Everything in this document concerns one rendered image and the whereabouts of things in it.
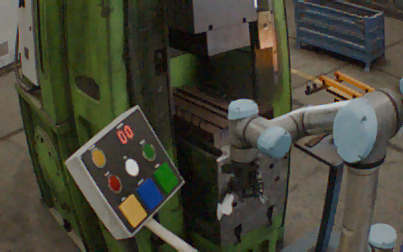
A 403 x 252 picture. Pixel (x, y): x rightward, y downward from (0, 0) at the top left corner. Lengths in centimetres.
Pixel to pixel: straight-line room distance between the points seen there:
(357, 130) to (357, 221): 23
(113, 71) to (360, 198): 102
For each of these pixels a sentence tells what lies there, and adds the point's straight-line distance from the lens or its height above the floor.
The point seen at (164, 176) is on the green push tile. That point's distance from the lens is 153.
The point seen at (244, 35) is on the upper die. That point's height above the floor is 131.
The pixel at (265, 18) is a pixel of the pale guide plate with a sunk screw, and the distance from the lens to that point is 205.
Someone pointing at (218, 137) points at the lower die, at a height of 96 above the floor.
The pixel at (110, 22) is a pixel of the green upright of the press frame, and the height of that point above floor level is 146.
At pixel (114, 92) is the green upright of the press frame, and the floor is 120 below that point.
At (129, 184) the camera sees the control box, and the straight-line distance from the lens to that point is 143.
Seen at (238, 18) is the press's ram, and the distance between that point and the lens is 177.
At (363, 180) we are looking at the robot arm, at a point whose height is 130.
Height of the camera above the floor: 182
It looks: 26 degrees down
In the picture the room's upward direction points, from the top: 4 degrees counter-clockwise
